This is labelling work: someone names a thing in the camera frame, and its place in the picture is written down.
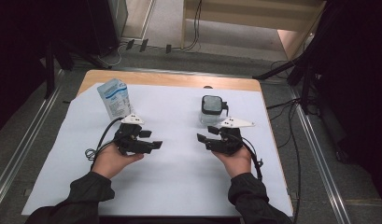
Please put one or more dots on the wooden shelf frame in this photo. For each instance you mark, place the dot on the wooden shelf frame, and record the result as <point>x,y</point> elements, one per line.
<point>254,18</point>

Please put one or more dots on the small black block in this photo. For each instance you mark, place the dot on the small black block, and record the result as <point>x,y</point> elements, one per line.
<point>130,44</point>
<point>168,48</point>
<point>144,45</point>

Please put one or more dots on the person's left hand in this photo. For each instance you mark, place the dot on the person's left hand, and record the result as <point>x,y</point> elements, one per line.
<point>110,161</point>

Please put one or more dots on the black tripod stand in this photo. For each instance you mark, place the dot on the black tripod stand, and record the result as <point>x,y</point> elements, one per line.
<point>272,72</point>

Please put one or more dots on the person's right hand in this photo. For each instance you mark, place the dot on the person's right hand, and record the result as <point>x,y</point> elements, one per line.
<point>238,163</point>

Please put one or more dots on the glass jar with black lid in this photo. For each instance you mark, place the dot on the glass jar with black lid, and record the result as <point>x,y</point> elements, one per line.
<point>212,105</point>

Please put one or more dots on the dark cabinet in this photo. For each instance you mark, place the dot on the dark cabinet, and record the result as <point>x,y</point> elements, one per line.
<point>101,25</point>

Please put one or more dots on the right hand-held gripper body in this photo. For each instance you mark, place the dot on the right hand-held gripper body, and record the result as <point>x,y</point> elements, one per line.
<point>230,141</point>

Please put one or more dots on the metal floor rail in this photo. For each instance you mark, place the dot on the metal floor rail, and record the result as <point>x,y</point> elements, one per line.
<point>23,146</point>
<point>319,155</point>

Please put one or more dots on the black metal stand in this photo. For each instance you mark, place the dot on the black metal stand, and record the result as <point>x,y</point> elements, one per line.
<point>49,71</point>

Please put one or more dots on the white blue-striped pouch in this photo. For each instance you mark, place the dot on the white blue-striped pouch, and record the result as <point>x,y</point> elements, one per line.
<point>114,98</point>

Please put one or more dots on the white paper sheet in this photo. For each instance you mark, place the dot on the white paper sheet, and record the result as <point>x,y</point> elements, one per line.
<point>176,174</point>

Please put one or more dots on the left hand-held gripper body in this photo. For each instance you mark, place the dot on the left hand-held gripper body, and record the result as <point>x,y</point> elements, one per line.
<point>126,140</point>

